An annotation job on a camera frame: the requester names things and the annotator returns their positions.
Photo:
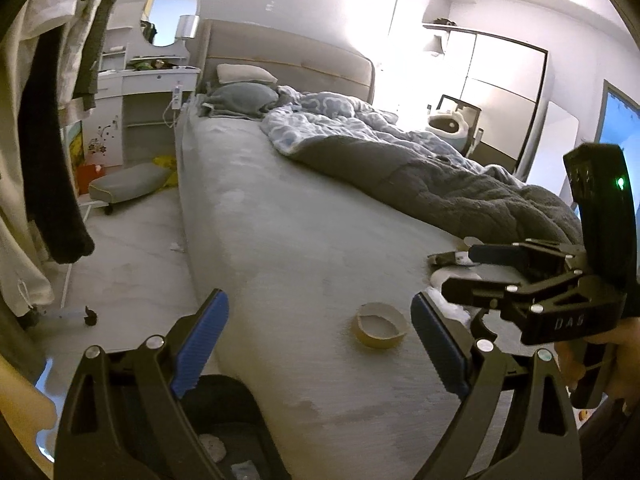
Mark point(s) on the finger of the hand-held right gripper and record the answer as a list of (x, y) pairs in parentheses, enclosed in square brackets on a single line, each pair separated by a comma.
[(550, 317), (545, 260)]

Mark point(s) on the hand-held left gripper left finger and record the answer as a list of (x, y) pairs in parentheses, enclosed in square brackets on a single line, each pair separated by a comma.
[(202, 340)]

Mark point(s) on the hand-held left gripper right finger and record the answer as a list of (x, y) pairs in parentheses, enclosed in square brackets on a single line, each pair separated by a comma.
[(440, 345)]

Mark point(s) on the brown tape roll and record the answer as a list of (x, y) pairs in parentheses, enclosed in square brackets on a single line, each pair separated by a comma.
[(372, 341)]

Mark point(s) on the black trash bin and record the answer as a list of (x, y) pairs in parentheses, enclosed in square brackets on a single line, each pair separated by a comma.
[(220, 410)]

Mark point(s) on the small black box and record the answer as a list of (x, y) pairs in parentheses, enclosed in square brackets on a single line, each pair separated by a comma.
[(445, 258)]

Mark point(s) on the white tissue ball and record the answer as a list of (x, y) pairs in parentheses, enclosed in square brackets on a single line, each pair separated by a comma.
[(211, 447)]

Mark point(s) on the blue white tissue packet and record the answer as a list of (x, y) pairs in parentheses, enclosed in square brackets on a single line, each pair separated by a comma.
[(245, 471)]

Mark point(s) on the person's right forearm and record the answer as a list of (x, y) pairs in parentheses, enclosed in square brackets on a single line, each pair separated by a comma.
[(615, 450)]

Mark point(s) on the person's right hand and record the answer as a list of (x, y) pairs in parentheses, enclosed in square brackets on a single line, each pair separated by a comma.
[(627, 355)]

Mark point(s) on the white panel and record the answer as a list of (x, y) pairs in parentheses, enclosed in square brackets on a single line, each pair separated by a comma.
[(555, 145)]

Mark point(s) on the small paper scrap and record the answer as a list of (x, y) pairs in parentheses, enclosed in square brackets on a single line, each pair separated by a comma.
[(176, 246)]

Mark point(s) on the white clothes rack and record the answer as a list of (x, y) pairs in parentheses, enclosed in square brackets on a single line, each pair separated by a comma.
[(90, 316)]

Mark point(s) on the dark grey fleece blanket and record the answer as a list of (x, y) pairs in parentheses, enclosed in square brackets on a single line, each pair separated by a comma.
[(450, 195)]

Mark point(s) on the grey bed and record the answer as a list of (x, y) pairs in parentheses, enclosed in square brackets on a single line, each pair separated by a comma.
[(300, 240)]

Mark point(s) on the white cat bed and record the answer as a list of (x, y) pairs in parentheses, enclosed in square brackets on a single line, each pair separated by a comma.
[(447, 122)]

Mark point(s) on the wardrobe with sliding doors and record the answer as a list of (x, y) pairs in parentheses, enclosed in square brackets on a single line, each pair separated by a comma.
[(500, 90)]

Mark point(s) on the grey cushioned stool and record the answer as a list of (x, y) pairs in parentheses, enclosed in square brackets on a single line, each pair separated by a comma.
[(130, 182)]

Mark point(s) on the yellow bag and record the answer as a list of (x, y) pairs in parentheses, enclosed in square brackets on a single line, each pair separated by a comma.
[(167, 165)]

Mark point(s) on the orange box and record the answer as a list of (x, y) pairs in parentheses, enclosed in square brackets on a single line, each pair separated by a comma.
[(90, 172)]

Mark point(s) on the black trousers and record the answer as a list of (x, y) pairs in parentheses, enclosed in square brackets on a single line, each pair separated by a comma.
[(50, 185)]

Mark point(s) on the yellow picture board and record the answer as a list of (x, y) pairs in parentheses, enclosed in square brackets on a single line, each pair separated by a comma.
[(74, 142)]

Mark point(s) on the blue patterned duvet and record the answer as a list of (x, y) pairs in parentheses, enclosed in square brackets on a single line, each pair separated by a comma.
[(345, 125)]

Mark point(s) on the grey pillow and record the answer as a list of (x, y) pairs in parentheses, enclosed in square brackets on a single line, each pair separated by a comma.
[(240, 100)]

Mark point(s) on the white power strip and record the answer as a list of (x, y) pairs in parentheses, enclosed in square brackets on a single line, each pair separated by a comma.
[(176, 97)]

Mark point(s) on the dark items on shelf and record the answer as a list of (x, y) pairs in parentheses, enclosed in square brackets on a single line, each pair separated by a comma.
[(445, 22)]

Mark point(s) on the white dressing table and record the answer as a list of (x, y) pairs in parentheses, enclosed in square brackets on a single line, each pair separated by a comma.
[(150, 80)]

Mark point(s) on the beige pillow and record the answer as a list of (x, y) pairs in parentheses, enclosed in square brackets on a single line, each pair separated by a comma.
[(245, 74)]

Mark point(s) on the green items on table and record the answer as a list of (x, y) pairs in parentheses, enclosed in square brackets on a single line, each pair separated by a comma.
[(150, 64)]

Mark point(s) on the beige knit cardigan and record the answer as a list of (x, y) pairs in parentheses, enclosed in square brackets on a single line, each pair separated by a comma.
[(12, 125)]

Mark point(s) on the silver table lamp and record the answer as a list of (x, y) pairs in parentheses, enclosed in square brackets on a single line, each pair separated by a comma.
[(186, 27)]

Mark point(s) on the oval mirror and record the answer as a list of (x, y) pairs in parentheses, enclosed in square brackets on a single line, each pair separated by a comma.
[(167, 12)]

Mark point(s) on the white t-shirt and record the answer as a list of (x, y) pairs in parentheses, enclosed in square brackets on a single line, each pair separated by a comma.
[(50, 10)]

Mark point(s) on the grey door frame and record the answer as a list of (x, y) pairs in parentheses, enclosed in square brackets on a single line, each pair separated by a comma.
[(606, 95)]

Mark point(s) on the grey wall lamp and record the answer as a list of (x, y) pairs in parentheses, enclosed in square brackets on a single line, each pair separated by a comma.
[(436, 45)]

